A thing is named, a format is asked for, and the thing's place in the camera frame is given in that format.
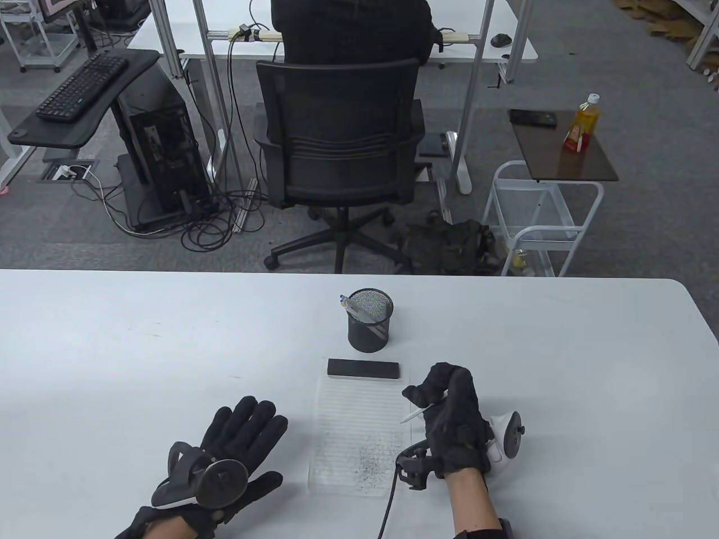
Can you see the person's left hand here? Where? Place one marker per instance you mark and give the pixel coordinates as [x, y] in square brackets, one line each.
[253, 426]

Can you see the person's right hand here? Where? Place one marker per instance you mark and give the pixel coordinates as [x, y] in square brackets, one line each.
[455, 426]

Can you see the person's right forearm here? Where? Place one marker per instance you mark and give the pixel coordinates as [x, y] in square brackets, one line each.
[472, 505]

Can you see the person's left forearm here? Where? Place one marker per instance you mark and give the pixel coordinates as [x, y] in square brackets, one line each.
[171, 528]

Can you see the black mesh pencil holder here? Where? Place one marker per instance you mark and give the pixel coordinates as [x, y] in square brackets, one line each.
[368, 337]

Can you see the black and white hand controller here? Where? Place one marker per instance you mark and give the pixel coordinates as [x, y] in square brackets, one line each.
[508, 443]
[224, 483]

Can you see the lined paper sheet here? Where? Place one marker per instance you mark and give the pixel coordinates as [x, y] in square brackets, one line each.
[359, 426]

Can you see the black rectangular block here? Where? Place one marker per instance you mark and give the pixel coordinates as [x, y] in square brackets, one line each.
[364, 369]

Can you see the black wrist band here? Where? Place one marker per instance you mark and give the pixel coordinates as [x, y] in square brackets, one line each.
[506, 530]

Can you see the small yellow bottle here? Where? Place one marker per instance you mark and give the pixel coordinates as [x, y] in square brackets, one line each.
[521, 263]

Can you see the dark backpack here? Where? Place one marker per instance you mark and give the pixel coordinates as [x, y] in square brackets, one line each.
[449, 247]

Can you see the brown side table top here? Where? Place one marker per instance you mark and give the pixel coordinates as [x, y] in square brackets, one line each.
[573, 163]

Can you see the black computer tower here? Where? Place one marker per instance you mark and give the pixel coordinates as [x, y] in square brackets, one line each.
[163, 151]

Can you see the black office chair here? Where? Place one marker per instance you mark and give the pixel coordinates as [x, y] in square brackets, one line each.
[337, 129]

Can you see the floor outlet box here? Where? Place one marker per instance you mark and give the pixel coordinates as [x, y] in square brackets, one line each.
[67, 171]

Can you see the black phone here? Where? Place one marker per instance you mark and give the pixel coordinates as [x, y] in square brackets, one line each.
[532, 118]

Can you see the yellow drink bottle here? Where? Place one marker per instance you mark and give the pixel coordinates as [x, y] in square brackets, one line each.
[583, 126]

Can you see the black keyboard tray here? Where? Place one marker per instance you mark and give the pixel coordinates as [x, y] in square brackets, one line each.
[39, 132]

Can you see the black keyboard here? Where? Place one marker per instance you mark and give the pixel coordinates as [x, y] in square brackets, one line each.
[81, 87]

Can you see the black computer mouse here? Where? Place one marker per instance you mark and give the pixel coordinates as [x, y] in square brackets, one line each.
[500, 40]

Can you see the beige wooden strip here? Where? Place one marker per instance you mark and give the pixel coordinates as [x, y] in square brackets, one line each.
[455, 37]

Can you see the white desk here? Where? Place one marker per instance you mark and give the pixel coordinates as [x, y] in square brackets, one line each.
[143, 42]

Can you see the white metal rack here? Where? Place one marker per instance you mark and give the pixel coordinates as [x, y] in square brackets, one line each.
[42, 50]

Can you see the brown cardboard pieces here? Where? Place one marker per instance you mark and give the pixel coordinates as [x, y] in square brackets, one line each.
[657, 17]

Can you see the black monitor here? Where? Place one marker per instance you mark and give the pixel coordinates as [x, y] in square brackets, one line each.
[59, 7]

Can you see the aluminium frame post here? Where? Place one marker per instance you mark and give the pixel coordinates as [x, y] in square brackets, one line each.
[474, 84]
[221, 101]
[520, 39]
[167, 39]

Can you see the white shelf frame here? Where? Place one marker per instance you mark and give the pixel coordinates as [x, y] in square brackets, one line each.
[702, 39]

